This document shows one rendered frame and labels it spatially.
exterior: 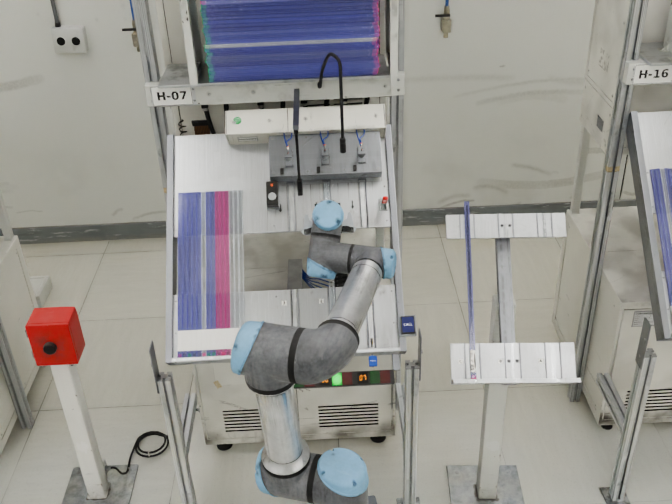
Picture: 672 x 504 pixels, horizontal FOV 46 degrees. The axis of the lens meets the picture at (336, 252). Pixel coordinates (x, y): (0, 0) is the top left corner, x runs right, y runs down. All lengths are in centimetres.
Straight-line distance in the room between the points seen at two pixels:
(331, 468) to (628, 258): 154
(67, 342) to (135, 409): 85
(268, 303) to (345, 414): 70
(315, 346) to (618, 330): 148
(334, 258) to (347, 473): 51
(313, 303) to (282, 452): 62
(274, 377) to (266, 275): 124
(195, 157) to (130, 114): 165
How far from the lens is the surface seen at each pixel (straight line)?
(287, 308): 233
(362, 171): 238
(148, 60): 246
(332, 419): 290
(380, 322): 232
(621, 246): 309
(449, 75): 402
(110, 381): 348
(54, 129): 426
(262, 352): 160
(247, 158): 247
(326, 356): 159
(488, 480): 280
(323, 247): 193
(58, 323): 250
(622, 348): 290
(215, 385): 280
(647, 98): 282
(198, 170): 248
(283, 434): 180
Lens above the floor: 217
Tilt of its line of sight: 32 degrees down
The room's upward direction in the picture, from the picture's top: 2 degrees counter-clockwise
